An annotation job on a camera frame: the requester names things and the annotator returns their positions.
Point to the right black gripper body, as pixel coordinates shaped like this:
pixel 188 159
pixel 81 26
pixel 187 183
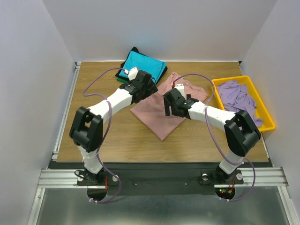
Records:
pixel 170 101

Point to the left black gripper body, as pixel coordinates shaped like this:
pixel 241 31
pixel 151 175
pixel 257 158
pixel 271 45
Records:
pixel 150 90

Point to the pink t shirt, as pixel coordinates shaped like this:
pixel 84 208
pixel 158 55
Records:
pixel 151 111

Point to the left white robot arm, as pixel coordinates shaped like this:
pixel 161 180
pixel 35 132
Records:
pixel 87 126

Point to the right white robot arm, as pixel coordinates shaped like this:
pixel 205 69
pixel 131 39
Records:
pixel 240 130

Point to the folded cyan t shirt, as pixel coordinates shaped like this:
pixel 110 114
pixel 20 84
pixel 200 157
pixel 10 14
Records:
pixel 143 62

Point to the folded green t shirt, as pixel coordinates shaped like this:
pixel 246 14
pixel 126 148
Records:
pixel 121 80

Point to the purple t shirt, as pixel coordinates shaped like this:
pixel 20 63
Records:
pixel 235 97

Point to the yellow plastic tray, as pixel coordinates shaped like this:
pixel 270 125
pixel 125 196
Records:
pixel 260 111

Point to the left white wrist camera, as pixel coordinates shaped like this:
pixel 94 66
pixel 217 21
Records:
pixel 131 73

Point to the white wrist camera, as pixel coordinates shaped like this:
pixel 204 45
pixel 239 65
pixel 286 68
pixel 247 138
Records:
pixel 180 88
pixel 131 73

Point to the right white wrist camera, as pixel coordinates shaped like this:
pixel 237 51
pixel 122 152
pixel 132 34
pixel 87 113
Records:
pixel 180 88

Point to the left aluminium rail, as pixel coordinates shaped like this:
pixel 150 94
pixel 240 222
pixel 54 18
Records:
pixel 66 111

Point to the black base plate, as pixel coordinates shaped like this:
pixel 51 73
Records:
pixel 159 179

